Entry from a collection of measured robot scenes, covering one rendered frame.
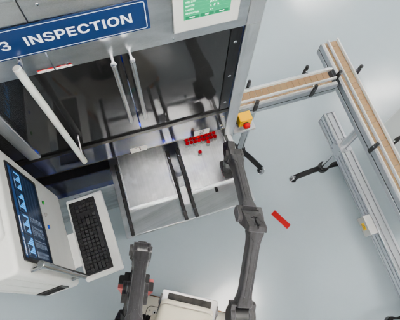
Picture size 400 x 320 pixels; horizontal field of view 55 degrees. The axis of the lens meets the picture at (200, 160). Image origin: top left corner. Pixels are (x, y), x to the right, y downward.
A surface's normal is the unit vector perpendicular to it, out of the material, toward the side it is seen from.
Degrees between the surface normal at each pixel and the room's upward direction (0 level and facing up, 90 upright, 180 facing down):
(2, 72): 90
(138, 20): 90
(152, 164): 0
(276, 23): 0
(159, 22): 90
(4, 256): 0
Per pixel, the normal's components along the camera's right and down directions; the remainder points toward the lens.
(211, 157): 0.03, -0.36
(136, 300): 0.20, -0.85
